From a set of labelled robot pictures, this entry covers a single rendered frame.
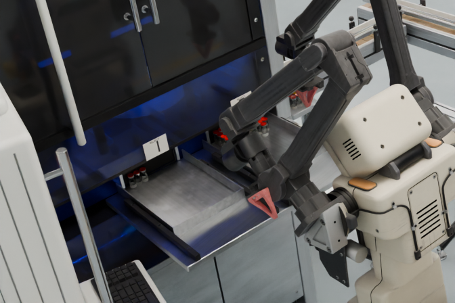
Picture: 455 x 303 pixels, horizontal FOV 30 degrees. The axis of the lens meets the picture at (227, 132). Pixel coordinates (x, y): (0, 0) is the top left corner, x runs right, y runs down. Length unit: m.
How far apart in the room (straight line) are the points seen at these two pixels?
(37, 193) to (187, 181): 0.95
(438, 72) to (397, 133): 3.08
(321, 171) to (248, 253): 0.57
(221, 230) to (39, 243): 0.73
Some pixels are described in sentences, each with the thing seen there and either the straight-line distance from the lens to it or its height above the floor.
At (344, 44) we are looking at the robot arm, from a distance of 1.77.
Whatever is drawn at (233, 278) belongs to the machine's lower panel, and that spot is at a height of 0.37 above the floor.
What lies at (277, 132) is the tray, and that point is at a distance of 2.88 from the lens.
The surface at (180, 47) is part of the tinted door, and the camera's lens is 2.60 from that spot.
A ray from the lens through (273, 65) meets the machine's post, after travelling 2.84.
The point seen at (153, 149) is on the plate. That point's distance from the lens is 2.65.
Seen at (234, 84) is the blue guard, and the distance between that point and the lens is 2.76.
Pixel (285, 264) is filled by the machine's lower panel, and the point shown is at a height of 0.29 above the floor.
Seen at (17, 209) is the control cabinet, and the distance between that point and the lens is 1.85.
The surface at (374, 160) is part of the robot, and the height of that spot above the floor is 1.30.
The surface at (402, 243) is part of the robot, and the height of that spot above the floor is 1.08.
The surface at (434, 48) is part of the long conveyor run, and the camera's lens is 3.37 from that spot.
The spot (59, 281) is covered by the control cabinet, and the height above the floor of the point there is 1.18.
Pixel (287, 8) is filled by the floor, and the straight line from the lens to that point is 6.09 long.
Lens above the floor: 2.36
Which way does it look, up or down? 30 degrees down
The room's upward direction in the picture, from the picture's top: 11 degrees counter-clockwise
